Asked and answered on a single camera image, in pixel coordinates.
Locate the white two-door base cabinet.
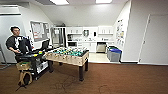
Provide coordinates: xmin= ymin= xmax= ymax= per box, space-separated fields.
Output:
xmin=81 ymin=41 xmax=98 ymax=53

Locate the white drawer stack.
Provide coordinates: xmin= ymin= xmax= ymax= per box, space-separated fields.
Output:
xmin=76 ymin=40 xmax=83 ymax=50

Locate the black microwave oven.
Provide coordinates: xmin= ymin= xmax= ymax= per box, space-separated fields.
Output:
xmin=67 ymin=40 xmax=78 ymax=48

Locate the green foosball table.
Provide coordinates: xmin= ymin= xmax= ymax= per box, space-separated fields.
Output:
xmin=44 ymin=46 xmax=91 ymax=82

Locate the stainless steel refrigerator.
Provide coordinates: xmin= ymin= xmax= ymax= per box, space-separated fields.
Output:
xmin=51 ymin=26 xmax=67 ymax=48

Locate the blue-lid grey recycling bin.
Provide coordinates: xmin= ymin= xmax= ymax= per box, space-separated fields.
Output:
xmin=109 ymin=48 xmax=123 ymax=63

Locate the grey bulletin board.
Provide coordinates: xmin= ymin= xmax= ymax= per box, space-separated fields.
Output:
xmin=29 ymin=20 xmax=51 ymax=43

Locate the rectangular ceiling light panel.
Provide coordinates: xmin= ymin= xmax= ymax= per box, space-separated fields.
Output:
xmin=95 ymin=0 xmax=114 ymax=5
xmin=49 ymin=0 xmax=70 ymax=6

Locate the black wheeled cart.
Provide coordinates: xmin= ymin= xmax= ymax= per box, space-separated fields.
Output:
xmin=14 ymin=38 xmax=54 ymax=81

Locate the brown cardboard box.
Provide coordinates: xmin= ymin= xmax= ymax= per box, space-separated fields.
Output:
xmin=16 ymin=61 xmax=33 ymax=71

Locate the person in dark jacket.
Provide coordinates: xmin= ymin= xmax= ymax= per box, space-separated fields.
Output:
xmin=4 ymin=25 xmax=35 ymax=56

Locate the white room door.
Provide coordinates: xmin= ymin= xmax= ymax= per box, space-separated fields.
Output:
xmin=137 ymin=13 xmax=168 ymax=65

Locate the white upper wall cabinet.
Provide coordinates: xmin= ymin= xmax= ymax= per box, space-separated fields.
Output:
xmin=97 ymin=25 xmax=115 ymax=35
xmin=65 ymin=26 xmax=84 ymax=35

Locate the large white wall poster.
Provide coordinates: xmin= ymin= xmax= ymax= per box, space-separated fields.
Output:
xmin=116 ymin=18 xmax=125 ymax=33

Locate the brown strapped bag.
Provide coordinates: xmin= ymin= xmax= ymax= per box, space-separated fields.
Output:
xmin=17 ymin=70 xmax=34 ymax=86

